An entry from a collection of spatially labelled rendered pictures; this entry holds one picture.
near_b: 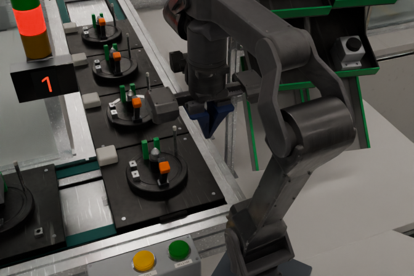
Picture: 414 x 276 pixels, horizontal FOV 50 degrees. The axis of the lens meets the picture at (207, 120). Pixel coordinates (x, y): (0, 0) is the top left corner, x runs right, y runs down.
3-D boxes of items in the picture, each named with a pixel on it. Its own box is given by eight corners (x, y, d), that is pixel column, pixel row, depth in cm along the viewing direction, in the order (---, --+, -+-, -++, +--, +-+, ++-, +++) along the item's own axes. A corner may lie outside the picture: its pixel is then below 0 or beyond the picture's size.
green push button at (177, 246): (191, 259, 87) (191, 252, 86) (172, 265, 86) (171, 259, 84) (185, 243, 90) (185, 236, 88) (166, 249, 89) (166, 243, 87)
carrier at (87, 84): (163, 89, 135) (161, 52, 127) (83, 105, 128) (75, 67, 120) (144, 52, 153) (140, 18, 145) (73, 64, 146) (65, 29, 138)
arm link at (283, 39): (352, 141, 46) (374, 50, 40) (284, 165, 43) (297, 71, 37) (223, 29, 67) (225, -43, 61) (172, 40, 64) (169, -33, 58)
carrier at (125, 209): (225, 204, 98) (226, 162, 91) (117, 235, 92) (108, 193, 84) (190, 138, 116) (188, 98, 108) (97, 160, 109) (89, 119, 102)
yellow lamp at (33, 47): (53, 56, 88) (47, 34, 85) (26, 61, 86) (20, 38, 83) (50, 45, 91) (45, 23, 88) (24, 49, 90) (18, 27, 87)
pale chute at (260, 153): (307, 164, 103) (313, 163, 99) (251, 171, 101) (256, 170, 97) (288, 47, 106) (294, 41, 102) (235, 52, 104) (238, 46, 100)
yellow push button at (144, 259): (157, 270, 85) (156, 263, 84) (136, 276, 84) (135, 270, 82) (151, 253, 88) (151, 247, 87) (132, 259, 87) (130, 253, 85)
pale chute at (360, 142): (361, 149, 107) (370, 148, 103) (309, 156, 105) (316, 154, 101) (342, 37, 110) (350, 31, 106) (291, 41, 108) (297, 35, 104)
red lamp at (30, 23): (47, 33, 84) (41, 9, 81) (19, 37, 83) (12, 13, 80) (45, 23, 88) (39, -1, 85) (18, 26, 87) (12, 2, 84)
